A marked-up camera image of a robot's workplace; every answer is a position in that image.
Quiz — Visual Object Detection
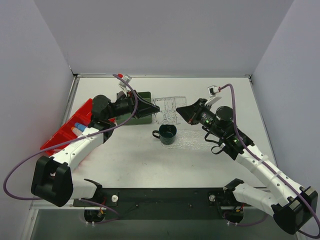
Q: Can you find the clear textured acrylic holder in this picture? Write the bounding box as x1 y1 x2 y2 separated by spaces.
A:
152 96 187 125

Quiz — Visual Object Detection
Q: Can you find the dark green mug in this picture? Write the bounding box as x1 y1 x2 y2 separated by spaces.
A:
152 124 177 145

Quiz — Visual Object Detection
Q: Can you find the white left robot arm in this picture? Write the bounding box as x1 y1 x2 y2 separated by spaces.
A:
31 91 160 207

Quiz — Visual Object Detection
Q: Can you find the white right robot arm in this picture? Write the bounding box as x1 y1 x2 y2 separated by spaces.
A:
176 98 318 235

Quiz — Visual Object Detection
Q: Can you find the green plastic tray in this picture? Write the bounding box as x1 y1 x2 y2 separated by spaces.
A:
126 91 153 125

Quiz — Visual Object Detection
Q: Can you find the clear textured oval tray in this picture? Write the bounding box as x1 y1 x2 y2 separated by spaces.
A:
161 129 217 151

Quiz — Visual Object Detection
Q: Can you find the blue toothpaste tube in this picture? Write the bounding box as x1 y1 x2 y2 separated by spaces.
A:
74 122 87 132

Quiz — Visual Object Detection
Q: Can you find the white orange toothpaste tube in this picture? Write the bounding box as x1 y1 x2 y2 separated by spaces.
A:
71 126 83 137

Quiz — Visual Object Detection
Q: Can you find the red plastic organizer box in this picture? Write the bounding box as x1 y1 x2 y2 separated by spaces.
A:
40 98 93 150

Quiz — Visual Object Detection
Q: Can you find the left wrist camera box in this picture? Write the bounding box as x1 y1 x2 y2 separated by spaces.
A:
117 73 132 94

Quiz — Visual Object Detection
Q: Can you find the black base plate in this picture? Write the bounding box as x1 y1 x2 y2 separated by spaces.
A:
73 187 245 223

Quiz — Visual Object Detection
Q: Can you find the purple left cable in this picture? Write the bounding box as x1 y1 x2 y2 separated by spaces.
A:
2 73 140 225

